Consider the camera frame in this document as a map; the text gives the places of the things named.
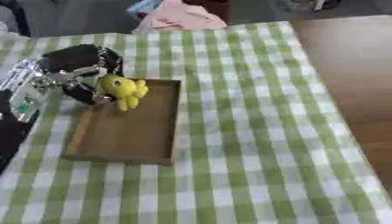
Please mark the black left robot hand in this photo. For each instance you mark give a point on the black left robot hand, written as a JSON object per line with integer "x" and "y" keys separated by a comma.
{"x": 71, "y": 59}

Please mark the yellow soft toy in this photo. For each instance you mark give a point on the yellow soft toy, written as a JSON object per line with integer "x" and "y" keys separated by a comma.
{"x": 124, "y": 89}

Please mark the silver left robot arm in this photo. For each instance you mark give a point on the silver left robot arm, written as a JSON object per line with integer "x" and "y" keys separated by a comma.
{"x": 20, "y": 96}

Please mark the brown cardboard box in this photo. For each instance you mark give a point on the brown cardboard box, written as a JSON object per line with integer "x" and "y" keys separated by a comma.
{"x": 127, "y": 128}

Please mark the black chair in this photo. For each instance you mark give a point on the black chair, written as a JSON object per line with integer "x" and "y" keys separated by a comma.
{"x": 18, "y": 14}

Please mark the pink cloth bundle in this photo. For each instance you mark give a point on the pink cloth bundle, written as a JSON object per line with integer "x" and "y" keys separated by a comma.
{"x": 178, "y": 17}

